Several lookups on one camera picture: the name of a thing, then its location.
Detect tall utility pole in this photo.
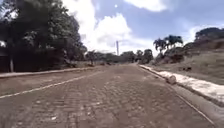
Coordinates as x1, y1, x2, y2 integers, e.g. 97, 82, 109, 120
115, 40, 120, 57

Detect row of distant trees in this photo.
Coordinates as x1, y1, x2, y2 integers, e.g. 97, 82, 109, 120
84, 48, 155, 65

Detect brown brick paved road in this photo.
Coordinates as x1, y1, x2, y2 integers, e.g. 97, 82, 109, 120
0, 63, 224, 128

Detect pale stone block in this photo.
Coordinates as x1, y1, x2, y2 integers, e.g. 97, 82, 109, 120
166, 74, 178, 85

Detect group of palm trees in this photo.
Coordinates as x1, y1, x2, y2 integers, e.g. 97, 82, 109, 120
153, 34, 184, 55

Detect white painted road line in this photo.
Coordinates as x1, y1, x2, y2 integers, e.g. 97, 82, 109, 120
0, 71, 102, 100

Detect low pale kerb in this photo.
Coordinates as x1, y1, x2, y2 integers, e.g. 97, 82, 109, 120
0, 66, 98, 80

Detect large dark trees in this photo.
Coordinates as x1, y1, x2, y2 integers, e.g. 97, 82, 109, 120
0, 0, 88, 73

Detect dry grassy earth slope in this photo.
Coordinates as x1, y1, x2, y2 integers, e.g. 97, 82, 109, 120
149, 27, 224, 86

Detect pale concrete kerb pavement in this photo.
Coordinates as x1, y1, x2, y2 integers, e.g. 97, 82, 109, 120
138, 64, 224, 108

